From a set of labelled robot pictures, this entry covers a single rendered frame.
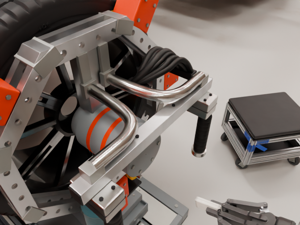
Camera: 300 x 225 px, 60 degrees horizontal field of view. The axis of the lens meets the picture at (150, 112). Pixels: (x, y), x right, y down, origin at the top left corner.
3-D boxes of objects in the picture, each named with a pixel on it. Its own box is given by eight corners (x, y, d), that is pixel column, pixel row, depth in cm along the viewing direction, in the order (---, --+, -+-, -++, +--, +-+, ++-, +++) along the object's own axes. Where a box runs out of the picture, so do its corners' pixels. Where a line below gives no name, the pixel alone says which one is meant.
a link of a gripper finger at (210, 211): (226, 217, 66) (221, 227, 64) (207, 210, 69) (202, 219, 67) (225, 214, 65) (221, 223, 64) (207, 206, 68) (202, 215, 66)
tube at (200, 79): (147, 58, 73) (146, 21, 66) (207, 82, 64) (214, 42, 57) (100, 86, 62) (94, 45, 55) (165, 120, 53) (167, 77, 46)
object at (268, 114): (271, 127, 192) (287, 90, 170) (301, 166, 165) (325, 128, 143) (216, 135, 186) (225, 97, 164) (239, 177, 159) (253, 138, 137)
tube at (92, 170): (93, 90, 61) (86, 49, 54) (158, 126, 52) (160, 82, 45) (25, 132, 51) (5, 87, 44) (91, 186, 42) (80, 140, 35)
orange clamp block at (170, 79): (146, 84, 92) (161, 73, 97) (164, 92, 88) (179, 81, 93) (146, 67, 87) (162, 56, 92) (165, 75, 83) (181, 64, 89)
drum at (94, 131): (109, 122, 82) (103, 85, 73) (163, 156, 72) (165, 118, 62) (72, 149, 73) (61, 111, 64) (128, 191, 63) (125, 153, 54)
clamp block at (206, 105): (186, 97, 72) (188, 81, 69) (215, 110, 68) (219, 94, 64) (176, 106, 69) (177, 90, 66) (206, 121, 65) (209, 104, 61)
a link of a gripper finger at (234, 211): (266, 222, 60) (268, 217, 61) (220, 203, 67) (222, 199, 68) (266, 231, 62) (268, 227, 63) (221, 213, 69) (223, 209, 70)
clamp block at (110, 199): (93, 177, 52) (89, 161, 49) (127, 204, 48) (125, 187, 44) (73, 195, 49) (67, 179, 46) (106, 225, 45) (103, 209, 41)
